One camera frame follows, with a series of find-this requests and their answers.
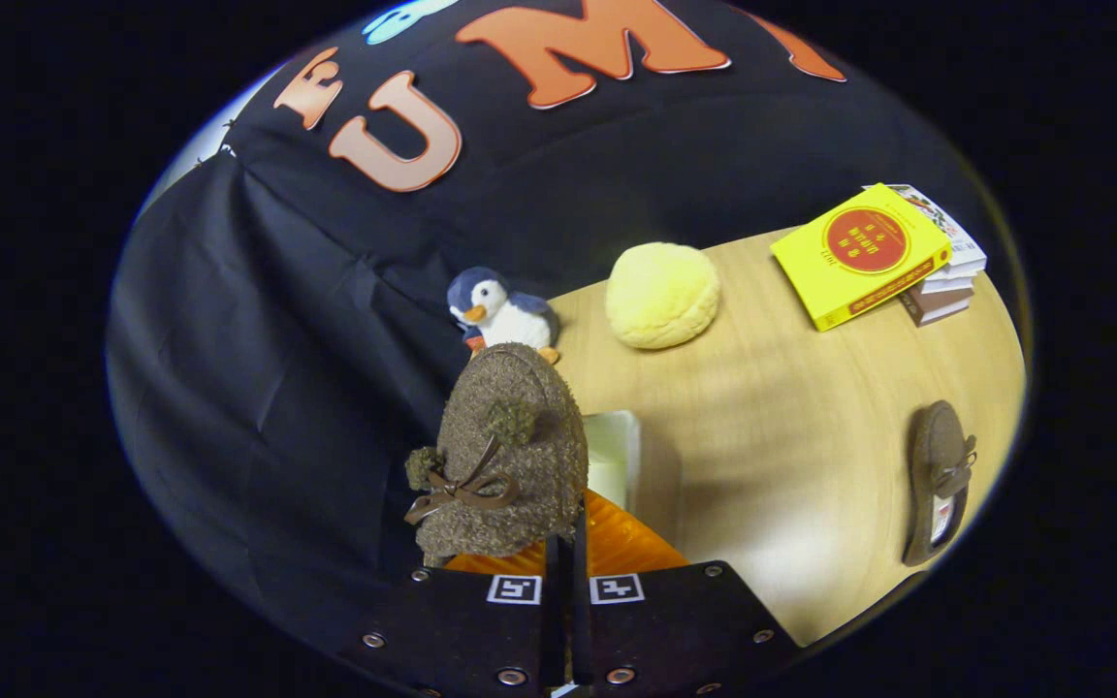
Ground white illustrated book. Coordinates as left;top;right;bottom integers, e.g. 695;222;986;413
883;182;988;294

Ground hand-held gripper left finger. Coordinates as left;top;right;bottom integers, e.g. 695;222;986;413
340;533;569;694

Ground brown book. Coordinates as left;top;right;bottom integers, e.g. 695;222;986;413
898;276;976;328

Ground beige fabric storage box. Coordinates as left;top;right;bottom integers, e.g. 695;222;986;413
583;410;686;544

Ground brown fuzzy shoe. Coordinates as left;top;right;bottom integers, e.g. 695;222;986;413
403;341;590;568
902;400;978;568

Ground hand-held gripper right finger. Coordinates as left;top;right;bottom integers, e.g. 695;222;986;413
573;490;802;691

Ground yellow book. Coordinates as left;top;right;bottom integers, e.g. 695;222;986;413
770;182;953;333

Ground penguin plush toy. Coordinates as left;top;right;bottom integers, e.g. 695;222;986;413
447;267;561;367

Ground yellow round plush cushion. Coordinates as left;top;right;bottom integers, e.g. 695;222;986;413
605;242;720;350

